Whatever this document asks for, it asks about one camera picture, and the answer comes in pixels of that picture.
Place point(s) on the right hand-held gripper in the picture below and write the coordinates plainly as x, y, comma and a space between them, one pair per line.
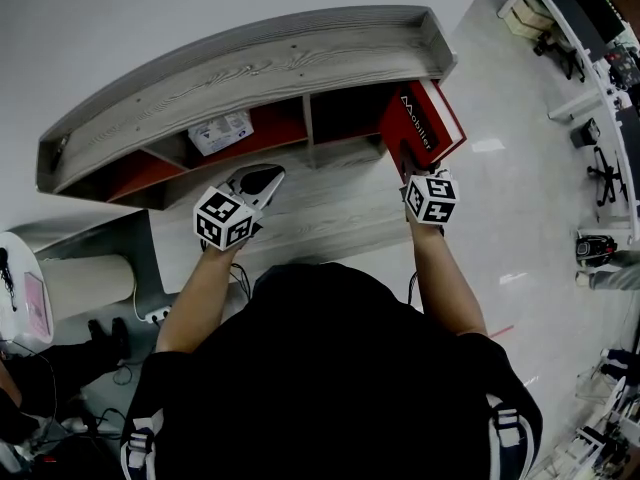
430, 200

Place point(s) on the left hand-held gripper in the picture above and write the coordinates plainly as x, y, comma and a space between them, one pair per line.
222, 218

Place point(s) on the red hardcover book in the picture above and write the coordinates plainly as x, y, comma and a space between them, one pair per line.
395, 128

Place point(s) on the grey wooden desk hutch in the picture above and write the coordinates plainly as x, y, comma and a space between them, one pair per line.
250, 68

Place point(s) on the person's left forearm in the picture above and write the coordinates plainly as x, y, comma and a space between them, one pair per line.
190, 303

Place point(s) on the person's right forearm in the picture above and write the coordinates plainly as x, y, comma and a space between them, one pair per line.
445, 283

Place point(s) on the light grey wooden desk top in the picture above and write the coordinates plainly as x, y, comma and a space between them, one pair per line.
325, 208

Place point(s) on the long white office desk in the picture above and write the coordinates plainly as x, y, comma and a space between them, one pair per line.
600, 83

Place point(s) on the black computer monitor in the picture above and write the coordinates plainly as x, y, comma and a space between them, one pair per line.
597, 3

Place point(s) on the pink booklet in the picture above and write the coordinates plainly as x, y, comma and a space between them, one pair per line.
37, 303

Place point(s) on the white tissue box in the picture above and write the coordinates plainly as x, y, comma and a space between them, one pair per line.
220, 133

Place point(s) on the white power strip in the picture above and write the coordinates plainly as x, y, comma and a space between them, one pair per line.
157, 314

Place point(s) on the black waste bin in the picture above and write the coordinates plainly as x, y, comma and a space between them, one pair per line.
584, 133

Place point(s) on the beige storage crate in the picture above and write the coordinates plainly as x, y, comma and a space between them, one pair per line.
522, 24
535, 10

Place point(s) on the person's black shirt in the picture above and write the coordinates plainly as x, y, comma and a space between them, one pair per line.
325, 368

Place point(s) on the black office chair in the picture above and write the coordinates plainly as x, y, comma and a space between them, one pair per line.
565, 55
607, 173

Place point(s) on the black bag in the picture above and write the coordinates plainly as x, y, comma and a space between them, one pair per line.
595, 248

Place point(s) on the sticker covered board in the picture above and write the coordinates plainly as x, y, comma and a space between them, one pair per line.
622, 68

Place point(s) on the white table with beige pedestal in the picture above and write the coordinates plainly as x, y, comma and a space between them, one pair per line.
85, 283

